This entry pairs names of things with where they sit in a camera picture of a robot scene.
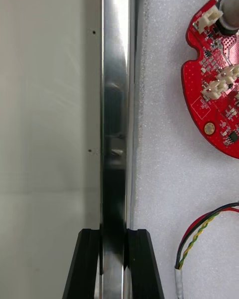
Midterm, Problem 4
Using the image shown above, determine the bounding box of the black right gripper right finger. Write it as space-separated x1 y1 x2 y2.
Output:
123 228 165 299

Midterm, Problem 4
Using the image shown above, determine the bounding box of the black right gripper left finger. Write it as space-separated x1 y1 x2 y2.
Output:
62 228 102 299

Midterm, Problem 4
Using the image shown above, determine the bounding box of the red black green-yellow wire harness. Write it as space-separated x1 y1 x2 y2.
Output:
174 201 239 299

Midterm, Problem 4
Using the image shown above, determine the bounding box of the steel tray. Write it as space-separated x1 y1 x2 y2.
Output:
99 0 145 299

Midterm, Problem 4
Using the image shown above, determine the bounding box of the white foam sheet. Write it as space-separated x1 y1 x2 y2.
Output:
134 0 239 299

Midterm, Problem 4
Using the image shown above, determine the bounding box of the round red circuit board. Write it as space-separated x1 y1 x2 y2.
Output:
181 0 239 159

